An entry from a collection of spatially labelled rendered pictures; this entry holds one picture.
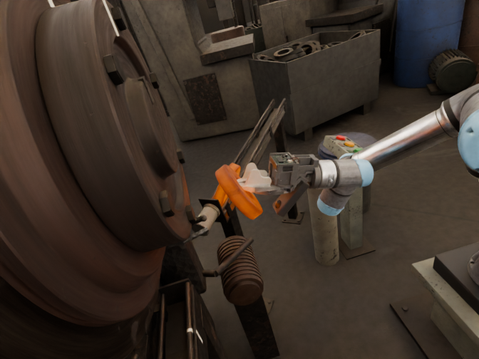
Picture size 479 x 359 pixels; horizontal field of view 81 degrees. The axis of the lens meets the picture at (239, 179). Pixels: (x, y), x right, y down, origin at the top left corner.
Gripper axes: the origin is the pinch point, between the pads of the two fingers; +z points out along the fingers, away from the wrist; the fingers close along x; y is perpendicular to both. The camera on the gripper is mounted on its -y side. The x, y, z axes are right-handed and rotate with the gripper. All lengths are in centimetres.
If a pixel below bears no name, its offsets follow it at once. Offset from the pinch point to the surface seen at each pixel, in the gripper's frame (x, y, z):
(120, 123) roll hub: 38, 28, 17
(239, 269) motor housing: -2.5, -31.4, -2.4
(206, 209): -15.3, -16.7, 6.6
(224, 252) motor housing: -12.2, -32.7, 0.7
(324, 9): -333, 63, -173
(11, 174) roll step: 42, 26, 23
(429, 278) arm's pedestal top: 5, -37, -67
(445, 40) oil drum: -206, 35, -247
